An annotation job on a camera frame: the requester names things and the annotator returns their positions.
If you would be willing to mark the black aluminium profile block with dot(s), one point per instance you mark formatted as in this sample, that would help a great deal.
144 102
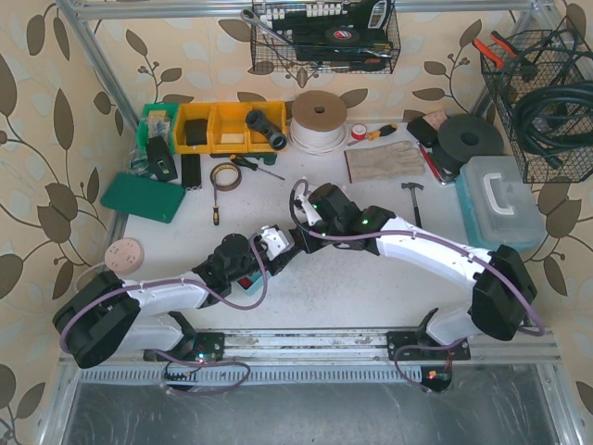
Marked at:
191 171

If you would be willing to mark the small orange-black screwdriver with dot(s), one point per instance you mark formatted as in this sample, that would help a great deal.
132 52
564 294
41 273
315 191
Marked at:
216 212

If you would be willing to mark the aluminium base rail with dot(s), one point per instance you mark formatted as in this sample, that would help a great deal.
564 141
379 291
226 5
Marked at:
263 357

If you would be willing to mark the white cable spool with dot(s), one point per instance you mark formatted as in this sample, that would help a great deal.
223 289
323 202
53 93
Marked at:
318 125

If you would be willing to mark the steel claw hammer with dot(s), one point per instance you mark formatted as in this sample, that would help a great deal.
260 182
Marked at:
413 188

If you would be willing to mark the grey plastic pipe fitting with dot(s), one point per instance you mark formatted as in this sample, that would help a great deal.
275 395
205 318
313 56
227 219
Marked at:
257 121

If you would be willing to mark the yellow-black bit driver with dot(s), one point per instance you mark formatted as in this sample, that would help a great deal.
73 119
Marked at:
385 130

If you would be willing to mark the beige work glove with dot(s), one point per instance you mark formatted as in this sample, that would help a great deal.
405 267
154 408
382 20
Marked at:
384 162

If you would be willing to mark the yellow storage bins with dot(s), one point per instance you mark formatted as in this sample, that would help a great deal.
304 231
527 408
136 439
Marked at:
226 130

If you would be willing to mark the black disc spool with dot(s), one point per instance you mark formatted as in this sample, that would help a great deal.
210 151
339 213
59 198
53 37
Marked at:
463 137

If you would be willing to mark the wire basket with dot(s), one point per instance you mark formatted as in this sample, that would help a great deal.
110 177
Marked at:
544 101
309 38

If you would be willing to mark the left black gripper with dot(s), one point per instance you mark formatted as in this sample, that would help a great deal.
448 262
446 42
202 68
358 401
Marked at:
282 261

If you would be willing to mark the teal clear storage box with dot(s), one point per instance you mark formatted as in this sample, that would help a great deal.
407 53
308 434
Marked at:
497 207

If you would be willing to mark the right wire basket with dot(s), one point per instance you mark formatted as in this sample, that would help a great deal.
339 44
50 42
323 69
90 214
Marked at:
544 101

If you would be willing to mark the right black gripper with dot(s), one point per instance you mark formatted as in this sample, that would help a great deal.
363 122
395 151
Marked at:
313 238

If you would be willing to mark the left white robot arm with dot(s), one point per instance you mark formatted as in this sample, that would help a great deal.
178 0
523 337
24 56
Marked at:
110 315

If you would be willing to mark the brown packing tape roll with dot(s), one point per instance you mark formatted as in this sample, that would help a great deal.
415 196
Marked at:
225 176

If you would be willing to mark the black block in bin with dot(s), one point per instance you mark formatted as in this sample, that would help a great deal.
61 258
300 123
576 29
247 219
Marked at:
196 132

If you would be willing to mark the teal spring tray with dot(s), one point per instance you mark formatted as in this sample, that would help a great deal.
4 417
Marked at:
257 284

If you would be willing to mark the black-yellow flathead screwdriver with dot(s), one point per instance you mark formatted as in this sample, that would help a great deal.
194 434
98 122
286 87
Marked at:
244 162

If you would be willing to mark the red white tape roll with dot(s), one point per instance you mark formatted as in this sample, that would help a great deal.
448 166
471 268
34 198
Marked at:
358 131

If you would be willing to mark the black meter device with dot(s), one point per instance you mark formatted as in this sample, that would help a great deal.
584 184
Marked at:
160 160

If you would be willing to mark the green storage bin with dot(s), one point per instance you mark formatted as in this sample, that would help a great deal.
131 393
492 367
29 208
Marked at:
157 120

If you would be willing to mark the green flat case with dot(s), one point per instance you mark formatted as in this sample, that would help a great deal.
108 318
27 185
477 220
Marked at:
143 197

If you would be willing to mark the top wire basket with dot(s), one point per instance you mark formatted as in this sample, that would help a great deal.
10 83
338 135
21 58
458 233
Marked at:
309 38

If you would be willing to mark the black case with sponge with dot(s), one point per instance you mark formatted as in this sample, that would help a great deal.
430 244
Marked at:
425 129

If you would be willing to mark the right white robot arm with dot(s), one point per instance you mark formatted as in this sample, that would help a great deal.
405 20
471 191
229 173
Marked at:
499 290

